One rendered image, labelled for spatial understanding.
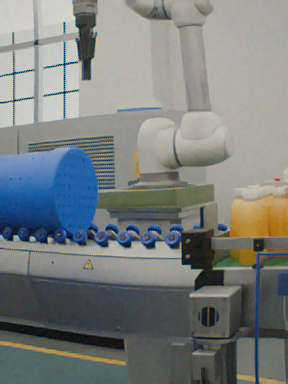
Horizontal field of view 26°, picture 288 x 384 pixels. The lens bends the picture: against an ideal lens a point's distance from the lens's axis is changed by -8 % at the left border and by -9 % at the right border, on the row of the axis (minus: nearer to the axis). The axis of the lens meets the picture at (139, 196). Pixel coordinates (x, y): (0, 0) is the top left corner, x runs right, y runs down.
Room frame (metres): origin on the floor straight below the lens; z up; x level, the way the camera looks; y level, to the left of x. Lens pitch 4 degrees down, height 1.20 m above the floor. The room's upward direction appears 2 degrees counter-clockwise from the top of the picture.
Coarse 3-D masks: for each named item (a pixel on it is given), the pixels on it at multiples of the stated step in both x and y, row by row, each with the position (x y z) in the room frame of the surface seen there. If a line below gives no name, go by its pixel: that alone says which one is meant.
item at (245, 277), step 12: (204, 276) 1.67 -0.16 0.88; (216, 276) 1.66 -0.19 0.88; (228, 276) 1.64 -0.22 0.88; (240, 276) 1.63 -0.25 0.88; (252, 276) 1.61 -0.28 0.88; (252, 288) 1.61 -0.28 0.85; (252, 300) 1.61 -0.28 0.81; (252, 312) 1.61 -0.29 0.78; (252, 324) 1.61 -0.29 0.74; (252, 336) 1.63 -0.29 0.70
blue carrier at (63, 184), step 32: (0, 160) 2.15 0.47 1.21; (32, 160) 2.07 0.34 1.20; (64, 160) 2.04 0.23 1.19; (0, 192) 2.07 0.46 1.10; (32, 192) 2.01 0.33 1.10; (64, 192) 2.03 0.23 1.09; (96, 192) 2.21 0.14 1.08; (0, 224) 2.13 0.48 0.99; (32, 224) 2.06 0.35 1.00; (64, 224) 2.02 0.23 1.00
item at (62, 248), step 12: (12, 240) 2.10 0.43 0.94; (60, 252) 1.99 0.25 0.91; (72, 252) 1.97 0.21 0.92; (84, 252) 1.96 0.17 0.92; (96, 252) 1.94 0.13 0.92; (108, 252) 1.92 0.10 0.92; (120, 252) 1.91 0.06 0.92; (132, 252) 1.89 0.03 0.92; (144, 252) 1.88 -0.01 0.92; (156, 252) 1.86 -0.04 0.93; (168, 252) 1.84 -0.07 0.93; (180, 252) 1.83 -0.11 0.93
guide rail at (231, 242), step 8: (216, 240) 1.68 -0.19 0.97; (224, 240) 1.67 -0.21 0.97; (232, 240) 1.66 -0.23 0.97; (240, 240) 1.65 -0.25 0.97; (248, 240) 1.64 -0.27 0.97; (264, 240) 1.62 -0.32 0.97; (272, 240) 1.61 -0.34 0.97; (280, 240) 1.60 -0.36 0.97; (216, 248) 1.68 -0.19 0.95; (224, 248) 1.67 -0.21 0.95; (232, 248) 1.66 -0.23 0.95; (240, 248) 1.65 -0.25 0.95; (248, 248) 1.64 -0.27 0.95; (272, 248) 1.61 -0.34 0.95; (280, 248) 1.60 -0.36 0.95
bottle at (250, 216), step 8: (248, 200) 1.67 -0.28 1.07; (240, 208) 1.69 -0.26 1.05; (248, 208) 1.66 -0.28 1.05; (256, 208) 1.66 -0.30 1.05; (240, 216) 1.68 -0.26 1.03; (248, 216) 1.66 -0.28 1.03; (256, 216) 1.66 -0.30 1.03; (240, 224) 1.68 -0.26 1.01; (248, 224) 1.66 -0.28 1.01; (256, 224) 1.66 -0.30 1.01; (240, 232) 1.68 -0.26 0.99; (248, 232) 1.66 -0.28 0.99; (256, 232) 1.66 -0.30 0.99; (240, 256) 1.68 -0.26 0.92; (248, 256) 1.66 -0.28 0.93; (240, 264) 1.68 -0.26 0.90; (248, 264) 1.66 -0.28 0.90
